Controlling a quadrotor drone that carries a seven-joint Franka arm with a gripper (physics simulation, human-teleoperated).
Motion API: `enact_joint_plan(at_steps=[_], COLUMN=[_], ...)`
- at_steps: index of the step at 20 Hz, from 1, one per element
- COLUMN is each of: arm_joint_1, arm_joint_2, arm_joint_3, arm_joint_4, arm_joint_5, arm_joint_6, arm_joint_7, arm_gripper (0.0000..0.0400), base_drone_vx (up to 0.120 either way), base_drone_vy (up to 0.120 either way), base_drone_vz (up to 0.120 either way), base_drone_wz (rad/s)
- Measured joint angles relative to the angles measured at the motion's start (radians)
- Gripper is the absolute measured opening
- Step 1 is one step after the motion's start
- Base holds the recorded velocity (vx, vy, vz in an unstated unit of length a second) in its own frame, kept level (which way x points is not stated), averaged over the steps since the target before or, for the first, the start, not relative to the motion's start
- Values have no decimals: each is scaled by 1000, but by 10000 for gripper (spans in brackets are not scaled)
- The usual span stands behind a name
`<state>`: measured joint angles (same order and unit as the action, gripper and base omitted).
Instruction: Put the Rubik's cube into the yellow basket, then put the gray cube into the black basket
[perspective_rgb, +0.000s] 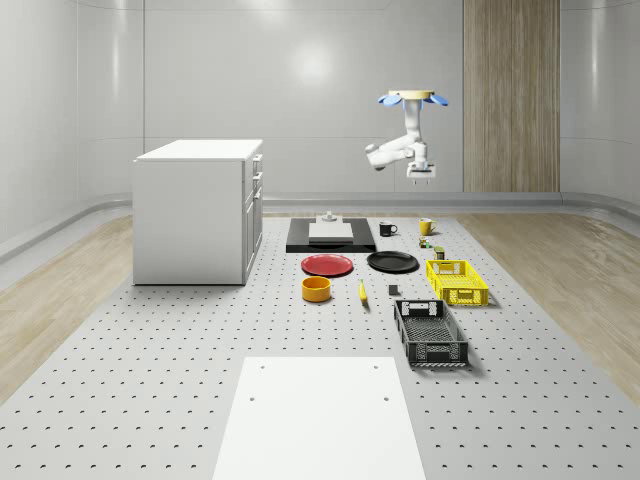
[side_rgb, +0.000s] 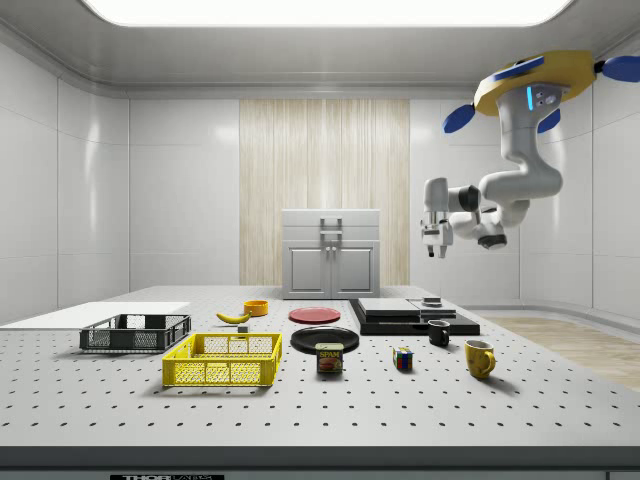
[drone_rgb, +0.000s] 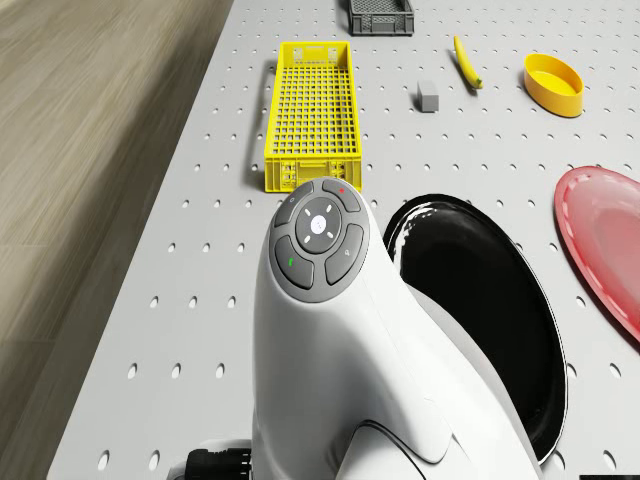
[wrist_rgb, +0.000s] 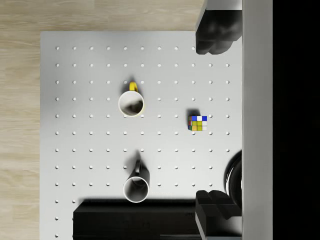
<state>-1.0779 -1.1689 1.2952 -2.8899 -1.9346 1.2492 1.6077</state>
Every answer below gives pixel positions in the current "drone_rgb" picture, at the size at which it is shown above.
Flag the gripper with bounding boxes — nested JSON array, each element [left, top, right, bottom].
[[167, 438, 253, 480]]

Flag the yellow basket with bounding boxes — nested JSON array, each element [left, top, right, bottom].
[[263, 40, 365, 194]]

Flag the black plate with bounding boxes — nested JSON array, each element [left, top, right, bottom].
[[382, 193, 569, 465]]

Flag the grey cube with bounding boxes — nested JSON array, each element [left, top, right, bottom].
[[416, 79, 441, 113]]

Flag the red plate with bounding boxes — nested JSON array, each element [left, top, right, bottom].
[[553, 166, 640, 345]]

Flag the dark grey basket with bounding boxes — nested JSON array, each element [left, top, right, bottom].
[[348, 0, 416, 36]]

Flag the banana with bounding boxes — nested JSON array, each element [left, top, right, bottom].
[[453, 34, 485, 91]]

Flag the yellow bowl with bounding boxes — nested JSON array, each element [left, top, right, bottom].
[[523, 53, 585, 119]]

